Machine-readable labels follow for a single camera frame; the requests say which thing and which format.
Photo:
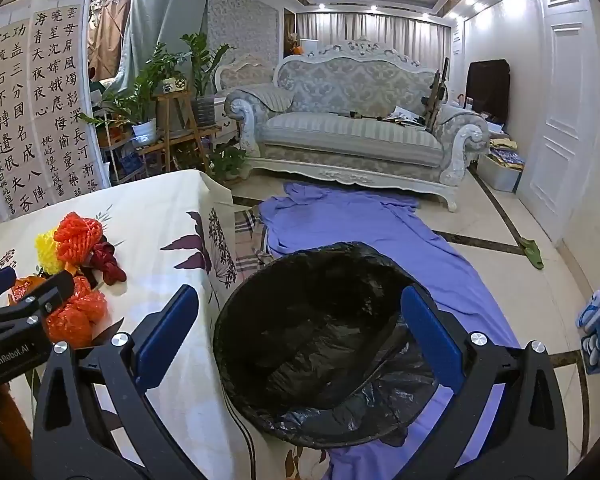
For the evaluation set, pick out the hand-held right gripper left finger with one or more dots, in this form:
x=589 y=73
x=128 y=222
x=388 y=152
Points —
x=167 y=330

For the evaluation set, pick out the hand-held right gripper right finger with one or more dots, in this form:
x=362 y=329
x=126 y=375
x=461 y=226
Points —
x=430 y=330

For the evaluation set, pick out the dark red scrunchie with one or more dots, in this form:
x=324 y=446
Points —
x=105 y=262

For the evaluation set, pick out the black-lined trash bin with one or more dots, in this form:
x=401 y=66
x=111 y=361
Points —
x=320 y=330

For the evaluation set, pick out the purple floor cloth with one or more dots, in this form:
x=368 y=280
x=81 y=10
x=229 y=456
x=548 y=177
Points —
x=380 y=230

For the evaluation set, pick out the plaid cloth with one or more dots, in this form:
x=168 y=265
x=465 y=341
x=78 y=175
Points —
x=247 y=240

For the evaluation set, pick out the floral tablecloth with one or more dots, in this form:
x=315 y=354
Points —
x=145 y=210

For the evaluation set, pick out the green slipper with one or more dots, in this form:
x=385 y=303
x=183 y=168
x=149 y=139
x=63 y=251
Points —
x=530 y=255

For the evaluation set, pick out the blue white sandal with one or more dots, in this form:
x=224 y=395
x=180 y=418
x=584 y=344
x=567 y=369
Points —
x=594 y=352
x=595 y=310

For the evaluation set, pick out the white storage box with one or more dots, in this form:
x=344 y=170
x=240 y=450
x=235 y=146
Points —
x=500 y=175

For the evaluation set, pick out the small leafy floor plant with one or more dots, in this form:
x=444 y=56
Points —
x=227 y=160

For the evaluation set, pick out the plant in white pot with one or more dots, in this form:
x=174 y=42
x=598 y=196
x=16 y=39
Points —
x=144 y=131

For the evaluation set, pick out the low wooden plant shelf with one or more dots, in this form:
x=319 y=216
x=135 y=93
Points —
x=180 y=136

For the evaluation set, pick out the ornate grey sofa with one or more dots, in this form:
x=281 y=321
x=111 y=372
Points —
x=350 y=135

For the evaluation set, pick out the pile of magazines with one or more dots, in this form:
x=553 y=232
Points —
x=400 y=116

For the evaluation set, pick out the black rod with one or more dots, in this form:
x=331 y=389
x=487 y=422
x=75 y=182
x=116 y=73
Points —
x=355 y=114

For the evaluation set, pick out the tall wooden plant stand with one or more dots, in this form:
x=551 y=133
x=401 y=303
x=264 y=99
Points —
x=177 y=97

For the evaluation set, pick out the toy rifle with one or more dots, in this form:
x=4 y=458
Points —
x=435 y=95

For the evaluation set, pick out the small decorated pot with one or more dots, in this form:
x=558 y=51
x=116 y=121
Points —
x=175 y=84

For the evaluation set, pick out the dark covered cabinet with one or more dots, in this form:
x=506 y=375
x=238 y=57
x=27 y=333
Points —
x=487 y=90

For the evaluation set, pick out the white panelled door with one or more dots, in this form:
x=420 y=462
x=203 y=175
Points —
x=560 y=110

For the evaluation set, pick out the brown curtain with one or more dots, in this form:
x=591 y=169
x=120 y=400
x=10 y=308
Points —
x=107 y=35

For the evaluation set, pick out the large dark-potted plant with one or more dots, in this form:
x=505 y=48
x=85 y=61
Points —
x=205 y=65

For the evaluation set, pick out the ornate armchair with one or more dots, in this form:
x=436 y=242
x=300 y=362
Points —
x=245 y=72

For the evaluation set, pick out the pale green curtain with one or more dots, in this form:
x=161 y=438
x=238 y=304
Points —
x=165 y=10

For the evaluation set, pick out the grey window curtains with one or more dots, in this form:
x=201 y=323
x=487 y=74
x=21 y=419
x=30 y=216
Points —
x=380 y=27

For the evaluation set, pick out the orange flower decoration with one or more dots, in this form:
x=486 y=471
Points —
x=296 y=47

